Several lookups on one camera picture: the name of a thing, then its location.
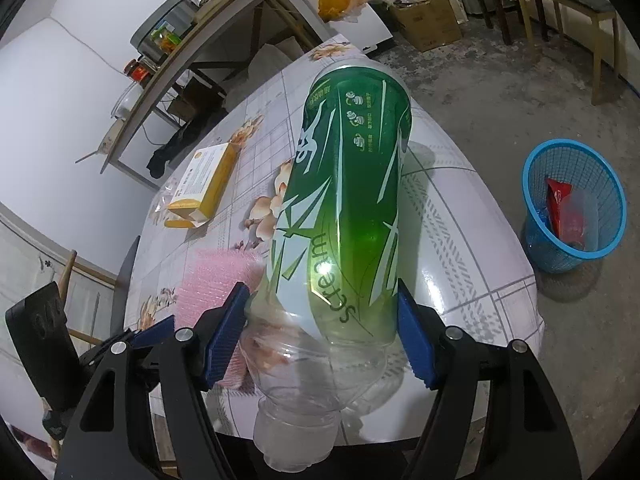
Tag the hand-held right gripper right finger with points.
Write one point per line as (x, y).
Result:
(415, 340)

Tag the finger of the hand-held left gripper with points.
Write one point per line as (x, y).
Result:
(152, 331)

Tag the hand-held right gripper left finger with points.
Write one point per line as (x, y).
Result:
(227, 340)

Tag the blue mesh basket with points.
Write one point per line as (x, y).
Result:
(537, 240)

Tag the green label plastic bottle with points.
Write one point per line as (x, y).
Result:
(345, 185)

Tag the floral tablecloth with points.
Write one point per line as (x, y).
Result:
(450, 240)

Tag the yellow box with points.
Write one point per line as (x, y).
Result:
(200, 180)

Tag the black cloth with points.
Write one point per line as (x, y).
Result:
(167, 152)

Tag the small cardboard box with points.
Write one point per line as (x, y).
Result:
(187, 105)

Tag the clear plastic container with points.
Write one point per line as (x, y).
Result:
(122, 102)

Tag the wooden side table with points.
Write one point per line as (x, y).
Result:
(145, 95)

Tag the red lid jar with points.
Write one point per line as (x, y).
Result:
(136, 70)

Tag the white plastic bag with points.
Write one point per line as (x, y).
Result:
(270, 62)

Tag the pickle jar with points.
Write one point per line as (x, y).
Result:
(165, 37)

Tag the white chest freezer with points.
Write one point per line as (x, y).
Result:
(370, 30)

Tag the large cardboard box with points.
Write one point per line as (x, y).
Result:
(430, 25)

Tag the grey rice cooker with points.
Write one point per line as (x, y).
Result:
(160, 12)

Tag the wooden chair frame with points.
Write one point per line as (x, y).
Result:
(67, 270)

